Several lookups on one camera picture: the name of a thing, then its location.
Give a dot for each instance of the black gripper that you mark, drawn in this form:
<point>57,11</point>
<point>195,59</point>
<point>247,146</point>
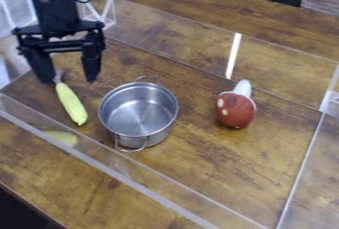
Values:
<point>83,38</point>

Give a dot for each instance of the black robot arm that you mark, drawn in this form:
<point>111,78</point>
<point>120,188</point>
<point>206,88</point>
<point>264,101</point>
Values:
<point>56,15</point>

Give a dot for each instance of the small steel pot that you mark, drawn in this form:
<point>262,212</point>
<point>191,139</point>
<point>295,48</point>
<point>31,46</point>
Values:
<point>137,112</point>

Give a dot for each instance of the clear acrylic bracket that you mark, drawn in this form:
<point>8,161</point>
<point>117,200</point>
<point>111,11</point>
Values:
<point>105,15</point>

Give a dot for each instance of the red toy mushroom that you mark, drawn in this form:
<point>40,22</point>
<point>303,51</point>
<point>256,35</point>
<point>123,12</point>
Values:
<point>235,106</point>

